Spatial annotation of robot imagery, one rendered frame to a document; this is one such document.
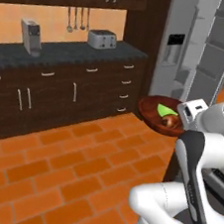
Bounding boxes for grey black appliance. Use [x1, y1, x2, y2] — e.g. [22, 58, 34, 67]
[197, 165, 224, 208]

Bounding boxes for grey fridge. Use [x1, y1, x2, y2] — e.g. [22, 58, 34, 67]
[148, 0, 224, 110]

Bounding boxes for hanging metal ladle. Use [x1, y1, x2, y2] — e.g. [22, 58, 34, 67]
[78, 7, 88, 32]

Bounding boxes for hanging metal utensil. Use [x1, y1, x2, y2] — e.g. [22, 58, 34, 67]
[83, 8, 93, 33]
[72, 6, 81, 32]

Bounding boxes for silver toaster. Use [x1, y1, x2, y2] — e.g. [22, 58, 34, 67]
[85, 27, 120, 53]

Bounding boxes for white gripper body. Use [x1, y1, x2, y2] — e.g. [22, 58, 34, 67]
[173, 104, 198, 132]

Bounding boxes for open grey fridge door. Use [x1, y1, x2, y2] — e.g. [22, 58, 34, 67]
[185, 0, 224, 110]

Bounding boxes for brown chicken drumstick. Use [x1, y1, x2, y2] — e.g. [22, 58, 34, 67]
[161, 113, 180, 130]

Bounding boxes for green lemon wedge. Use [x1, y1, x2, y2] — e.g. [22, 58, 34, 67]
[156, 103, 180, 120]

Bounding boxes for dark wood lower cupboards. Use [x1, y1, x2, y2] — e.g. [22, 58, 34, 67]
[0, 38, 149, 165]

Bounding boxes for brown wooden bowl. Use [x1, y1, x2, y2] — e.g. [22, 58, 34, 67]
[135, 93, 190, 139]

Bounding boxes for grey fridge door with dispenser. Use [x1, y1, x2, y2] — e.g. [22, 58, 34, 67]
[148, 0, 200, 102]

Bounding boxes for grey coffee machine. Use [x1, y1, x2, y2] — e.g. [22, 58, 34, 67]
[16, 17, 47, 58]

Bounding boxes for hanging metal spoon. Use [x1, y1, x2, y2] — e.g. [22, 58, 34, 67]
[63, 6, 76, 34]

